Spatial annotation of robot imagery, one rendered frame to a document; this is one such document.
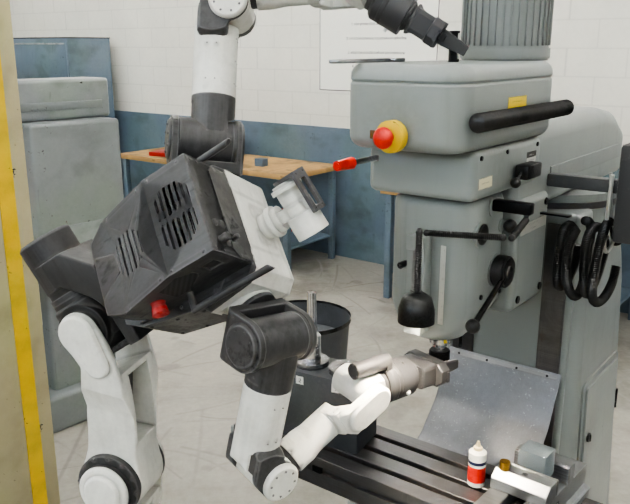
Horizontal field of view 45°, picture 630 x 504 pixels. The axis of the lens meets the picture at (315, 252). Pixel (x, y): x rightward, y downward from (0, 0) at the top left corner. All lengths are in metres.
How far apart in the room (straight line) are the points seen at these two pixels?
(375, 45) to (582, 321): 4.93
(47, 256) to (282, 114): 5.86
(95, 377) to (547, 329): 1.11
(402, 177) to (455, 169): 0.12
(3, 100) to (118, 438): 1.51
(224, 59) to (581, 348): 1.15
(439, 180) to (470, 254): 0.17
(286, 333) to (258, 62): 6.27
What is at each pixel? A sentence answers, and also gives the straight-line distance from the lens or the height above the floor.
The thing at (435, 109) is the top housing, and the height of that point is 1.81.
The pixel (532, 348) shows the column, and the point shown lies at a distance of 2.06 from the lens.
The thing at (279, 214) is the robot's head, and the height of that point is 1.61.
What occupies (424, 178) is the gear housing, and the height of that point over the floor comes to 1.67.
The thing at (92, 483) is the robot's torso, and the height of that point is 1.04.
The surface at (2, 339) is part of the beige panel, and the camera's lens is 2.98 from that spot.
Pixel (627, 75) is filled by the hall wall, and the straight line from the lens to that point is 5.84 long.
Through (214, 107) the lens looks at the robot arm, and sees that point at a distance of 1.54.
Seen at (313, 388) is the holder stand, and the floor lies 1.10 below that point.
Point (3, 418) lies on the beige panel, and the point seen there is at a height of 0.59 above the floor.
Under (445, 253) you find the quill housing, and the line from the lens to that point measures 1.56.
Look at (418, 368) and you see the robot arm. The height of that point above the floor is 1.25.
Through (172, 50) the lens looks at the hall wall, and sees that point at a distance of 8.35.
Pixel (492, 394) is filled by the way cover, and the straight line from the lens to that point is 2.10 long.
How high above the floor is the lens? 1.92
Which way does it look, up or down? 15 degrees down
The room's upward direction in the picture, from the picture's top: straight up
